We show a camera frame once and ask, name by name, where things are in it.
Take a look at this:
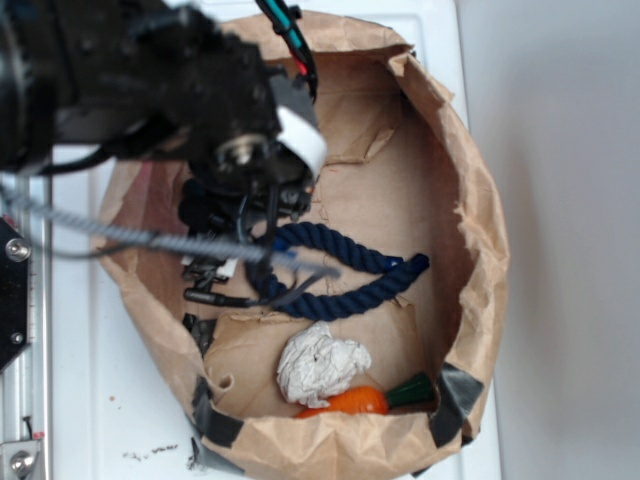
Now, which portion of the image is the crumpled white paper ball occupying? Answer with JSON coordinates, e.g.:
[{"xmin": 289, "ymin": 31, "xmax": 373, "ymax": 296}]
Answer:
[{"xmin": 276, "ymin": 321, "xmax": 372, "ymax": 409}]

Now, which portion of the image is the navy blue rope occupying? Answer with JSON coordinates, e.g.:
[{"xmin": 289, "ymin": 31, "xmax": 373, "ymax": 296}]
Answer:
[{"xmin": 246, "ymin": 222, "xmax": 431, "ymax": 322}]

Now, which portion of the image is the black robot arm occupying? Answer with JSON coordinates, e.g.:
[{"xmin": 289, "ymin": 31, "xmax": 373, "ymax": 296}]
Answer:
[{"xmin": 1, "ymin": 1, "xmax": 327, "ymax": 308}]

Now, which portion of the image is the orange plastic carrot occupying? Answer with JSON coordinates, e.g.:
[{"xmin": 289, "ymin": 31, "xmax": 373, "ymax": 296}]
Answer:
[{"xmin": 295, "ymin": 373, "xmax": 435, "ymax": 419}]

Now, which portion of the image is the brown paper bag tray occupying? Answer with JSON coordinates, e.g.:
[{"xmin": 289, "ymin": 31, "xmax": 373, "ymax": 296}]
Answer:
[{"xmin": 101, "ymin": 11, "xmax": 510, "ymax": 479}]

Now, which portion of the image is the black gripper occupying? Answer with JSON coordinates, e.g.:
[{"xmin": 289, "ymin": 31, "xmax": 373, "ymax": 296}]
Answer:
[{"xmin": 178, "ymin": 147, "xmax": 314, "ymax": 305}]

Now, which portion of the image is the braided grey cable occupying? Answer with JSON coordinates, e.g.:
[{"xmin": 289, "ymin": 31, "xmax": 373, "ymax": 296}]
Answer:
[{"xmin": 0, "ymin": 187, "xmax": 341, "ymax": 281}]

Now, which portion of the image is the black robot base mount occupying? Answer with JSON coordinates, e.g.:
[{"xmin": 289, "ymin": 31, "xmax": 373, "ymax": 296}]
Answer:
[{"xmin": 0, "ymin": 216, "xmax": 32, "ymax": 373}]

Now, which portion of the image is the aluminium extrusion rail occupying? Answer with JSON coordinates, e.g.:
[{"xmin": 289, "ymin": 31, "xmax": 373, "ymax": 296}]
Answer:
[{"xmin": 1, "ymin": 200, "xmax": 53, "ymax": 479}]

